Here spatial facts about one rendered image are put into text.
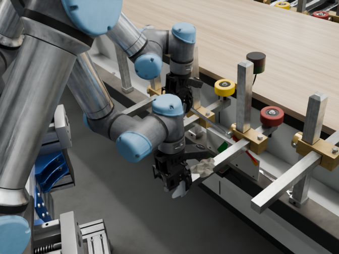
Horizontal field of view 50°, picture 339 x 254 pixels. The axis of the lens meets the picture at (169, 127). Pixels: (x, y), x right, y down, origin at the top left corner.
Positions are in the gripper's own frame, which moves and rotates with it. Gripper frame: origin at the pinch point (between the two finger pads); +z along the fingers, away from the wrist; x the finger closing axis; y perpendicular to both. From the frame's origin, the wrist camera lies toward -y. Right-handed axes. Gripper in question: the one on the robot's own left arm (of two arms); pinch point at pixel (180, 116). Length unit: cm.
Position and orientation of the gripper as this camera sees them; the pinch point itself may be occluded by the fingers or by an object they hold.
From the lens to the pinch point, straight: 134.0
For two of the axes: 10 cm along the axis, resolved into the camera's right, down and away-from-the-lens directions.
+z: -0.6, 7.8, 6.2
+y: -7.0, 4.1, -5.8
